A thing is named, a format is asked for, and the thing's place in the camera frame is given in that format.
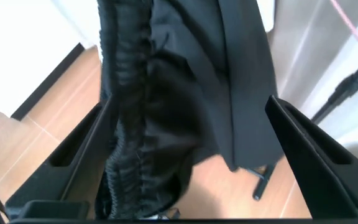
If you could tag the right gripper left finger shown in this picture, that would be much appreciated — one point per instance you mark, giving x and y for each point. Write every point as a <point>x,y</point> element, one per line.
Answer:
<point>73,186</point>

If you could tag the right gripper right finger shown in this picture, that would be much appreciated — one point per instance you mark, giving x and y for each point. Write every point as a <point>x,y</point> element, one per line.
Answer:
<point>322,174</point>

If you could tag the black garment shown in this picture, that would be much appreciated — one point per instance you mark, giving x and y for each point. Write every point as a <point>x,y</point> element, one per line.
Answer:
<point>172,93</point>

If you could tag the pink clothes hanger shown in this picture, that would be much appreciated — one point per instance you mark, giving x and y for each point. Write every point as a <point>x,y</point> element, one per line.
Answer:
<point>355,31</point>

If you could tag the black clothes rack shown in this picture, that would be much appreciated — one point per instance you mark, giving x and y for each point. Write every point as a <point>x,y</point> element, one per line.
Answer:
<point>346,87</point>

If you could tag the beige curtain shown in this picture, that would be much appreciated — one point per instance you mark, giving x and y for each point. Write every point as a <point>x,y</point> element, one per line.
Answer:
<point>306,46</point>

